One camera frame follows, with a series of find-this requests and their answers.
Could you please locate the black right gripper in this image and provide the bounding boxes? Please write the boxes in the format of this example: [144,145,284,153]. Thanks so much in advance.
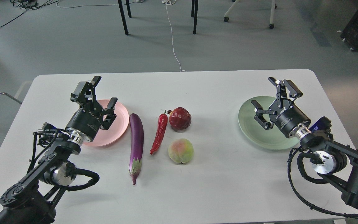
[251,77,311,138]

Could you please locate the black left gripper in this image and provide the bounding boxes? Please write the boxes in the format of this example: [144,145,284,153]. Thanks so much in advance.
[65,76,118,142]

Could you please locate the purple eggplant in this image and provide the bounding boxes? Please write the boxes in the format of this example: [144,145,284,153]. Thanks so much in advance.
[128,113,145,185]

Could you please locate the red chili pepper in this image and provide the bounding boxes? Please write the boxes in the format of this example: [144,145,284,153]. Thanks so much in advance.
[149,110,168,155]

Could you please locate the red pomegranate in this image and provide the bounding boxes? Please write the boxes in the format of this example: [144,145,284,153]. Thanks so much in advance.
[167,107,192,131]

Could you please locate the peach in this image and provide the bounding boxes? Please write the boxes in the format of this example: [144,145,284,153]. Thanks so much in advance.
[168,138,194,164]

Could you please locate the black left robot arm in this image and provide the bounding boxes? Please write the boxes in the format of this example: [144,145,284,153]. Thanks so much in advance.
[0,76,117,224]

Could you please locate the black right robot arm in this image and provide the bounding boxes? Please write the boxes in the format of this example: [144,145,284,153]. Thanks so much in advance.
[251,77,358,219]

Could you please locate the green plate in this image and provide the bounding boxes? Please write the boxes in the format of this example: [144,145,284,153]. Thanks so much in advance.
[238,96,299,151]

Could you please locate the pink plate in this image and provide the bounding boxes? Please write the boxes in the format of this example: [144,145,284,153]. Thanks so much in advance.
[83,101,129,147]

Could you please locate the white rolling chair base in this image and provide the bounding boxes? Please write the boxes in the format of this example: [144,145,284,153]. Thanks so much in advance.
[223,0,277,29]

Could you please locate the black table legs left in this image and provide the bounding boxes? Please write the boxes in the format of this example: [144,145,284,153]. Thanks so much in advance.
[117,0,132,36]

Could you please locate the black table legs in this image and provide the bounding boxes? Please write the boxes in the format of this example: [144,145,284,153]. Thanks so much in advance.
[190,0,199,35]
[117,0,132,36]

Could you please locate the black table legs right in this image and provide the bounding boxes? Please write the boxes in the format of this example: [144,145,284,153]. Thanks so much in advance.
[190,0,199,35]

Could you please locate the black cables on floor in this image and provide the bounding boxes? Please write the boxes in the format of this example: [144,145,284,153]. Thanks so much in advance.
[0,0,59,38]

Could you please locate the white cable on floor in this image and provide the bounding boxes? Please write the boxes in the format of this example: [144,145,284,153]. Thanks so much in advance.
[162,0,187,72]

